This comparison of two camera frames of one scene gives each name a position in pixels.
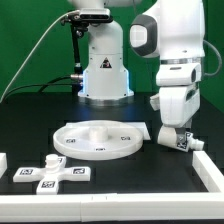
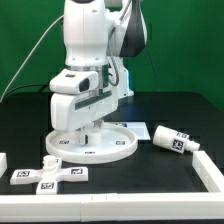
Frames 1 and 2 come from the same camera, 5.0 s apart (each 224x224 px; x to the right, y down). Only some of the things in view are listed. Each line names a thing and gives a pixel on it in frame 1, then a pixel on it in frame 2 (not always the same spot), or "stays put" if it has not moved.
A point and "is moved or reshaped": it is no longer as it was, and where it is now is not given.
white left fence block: x=3 y=163 stays put
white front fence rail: x=113 y=207 stays put
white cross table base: x=49 y=177 stays put
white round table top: x=97 y=140 is moved or reshaped
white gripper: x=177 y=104 → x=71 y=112
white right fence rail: x=208 y=171 stays put
